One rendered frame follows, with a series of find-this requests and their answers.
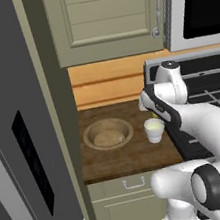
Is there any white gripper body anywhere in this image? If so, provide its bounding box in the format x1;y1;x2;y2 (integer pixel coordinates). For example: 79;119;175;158
135;89;151;113

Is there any white glass of lemonade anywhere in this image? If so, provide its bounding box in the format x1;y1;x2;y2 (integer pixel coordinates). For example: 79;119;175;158
142;115;169;145

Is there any tan wooden bowl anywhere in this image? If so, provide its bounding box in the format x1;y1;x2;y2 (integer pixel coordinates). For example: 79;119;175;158
80;114;137;155

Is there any silver and black stove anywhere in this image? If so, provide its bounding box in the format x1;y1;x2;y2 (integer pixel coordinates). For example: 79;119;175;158
139;46;220;169

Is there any olive tall cabinet side panel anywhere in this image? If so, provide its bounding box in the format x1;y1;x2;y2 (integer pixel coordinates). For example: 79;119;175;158
12;0;99;220

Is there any olive drawer front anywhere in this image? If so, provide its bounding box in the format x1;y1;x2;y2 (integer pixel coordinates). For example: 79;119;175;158
85;169;164;203

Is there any olive upper cupboard door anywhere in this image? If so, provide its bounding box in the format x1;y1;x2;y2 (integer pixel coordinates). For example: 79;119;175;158
41;0;178;71

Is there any olive cupboard door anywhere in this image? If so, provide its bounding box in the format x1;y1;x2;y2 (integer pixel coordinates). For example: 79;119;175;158
91;188;173;220
41;0;178;71

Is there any silver microwave oven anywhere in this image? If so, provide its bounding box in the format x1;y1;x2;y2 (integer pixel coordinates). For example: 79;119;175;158
157;0;220;54

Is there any olive lower cupboard door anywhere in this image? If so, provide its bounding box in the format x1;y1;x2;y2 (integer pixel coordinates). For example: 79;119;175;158
91;188;173;220

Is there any silver drawer handle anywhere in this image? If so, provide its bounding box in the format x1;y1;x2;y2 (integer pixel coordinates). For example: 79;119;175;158
121;175;147;192

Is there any silver cupboard door handle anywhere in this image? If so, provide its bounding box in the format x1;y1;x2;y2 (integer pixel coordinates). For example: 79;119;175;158
145;0;170;39

